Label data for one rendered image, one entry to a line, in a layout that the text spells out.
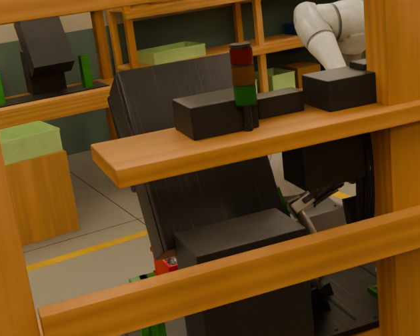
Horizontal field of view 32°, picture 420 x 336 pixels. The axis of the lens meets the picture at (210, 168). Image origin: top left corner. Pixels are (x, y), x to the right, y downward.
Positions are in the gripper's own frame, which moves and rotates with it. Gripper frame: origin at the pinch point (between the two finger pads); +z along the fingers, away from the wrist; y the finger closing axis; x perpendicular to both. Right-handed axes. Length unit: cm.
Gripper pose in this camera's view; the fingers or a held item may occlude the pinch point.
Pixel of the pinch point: (302, 205)
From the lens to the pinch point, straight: 209.7
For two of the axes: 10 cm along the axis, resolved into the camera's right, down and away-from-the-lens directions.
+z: -8.1, 5.4, -2.3
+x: 5.9, 7.3, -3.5
